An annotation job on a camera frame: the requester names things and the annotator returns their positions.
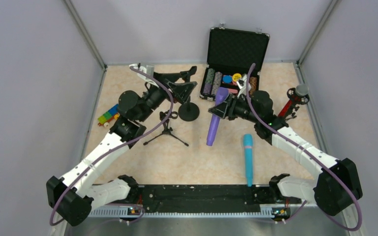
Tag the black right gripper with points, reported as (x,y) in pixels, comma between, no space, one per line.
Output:
(229,107)

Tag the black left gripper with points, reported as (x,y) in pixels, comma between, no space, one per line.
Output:
(170,86)

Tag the purple toy microphone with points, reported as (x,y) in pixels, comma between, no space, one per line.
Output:
(215,120)

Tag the round base clip mic stand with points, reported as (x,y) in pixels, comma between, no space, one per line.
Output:
(189,111)

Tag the small tripod mic stand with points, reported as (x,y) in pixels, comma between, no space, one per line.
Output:
(167,130)

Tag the cyan toy microphone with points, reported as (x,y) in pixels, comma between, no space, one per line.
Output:
(248,156)

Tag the shock mount tripod mic stand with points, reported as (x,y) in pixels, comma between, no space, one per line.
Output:
(295,101)

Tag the red glitter microphone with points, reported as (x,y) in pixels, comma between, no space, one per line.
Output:
(293,99)

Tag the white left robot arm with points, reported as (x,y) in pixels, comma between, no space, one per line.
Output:
(75,194)

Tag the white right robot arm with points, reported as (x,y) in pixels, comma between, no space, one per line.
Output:
(335,184)

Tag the blue dealer chip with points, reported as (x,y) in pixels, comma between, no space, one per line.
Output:
(227,79)

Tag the purple green chip stack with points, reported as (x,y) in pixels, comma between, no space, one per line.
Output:
(209,81)

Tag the yellow dealer chip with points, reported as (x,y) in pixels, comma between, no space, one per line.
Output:
(236,77)

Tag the orange black chip stack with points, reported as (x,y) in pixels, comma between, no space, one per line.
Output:
(253,83)

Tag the black poker chip case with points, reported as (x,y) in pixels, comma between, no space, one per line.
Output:
(233,51)

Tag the colourful toy block car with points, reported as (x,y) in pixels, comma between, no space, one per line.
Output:
(110,115)

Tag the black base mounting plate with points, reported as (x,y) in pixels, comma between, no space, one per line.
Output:
(210,198)

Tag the aluminium front rail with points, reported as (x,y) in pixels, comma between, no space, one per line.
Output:
(133,212)

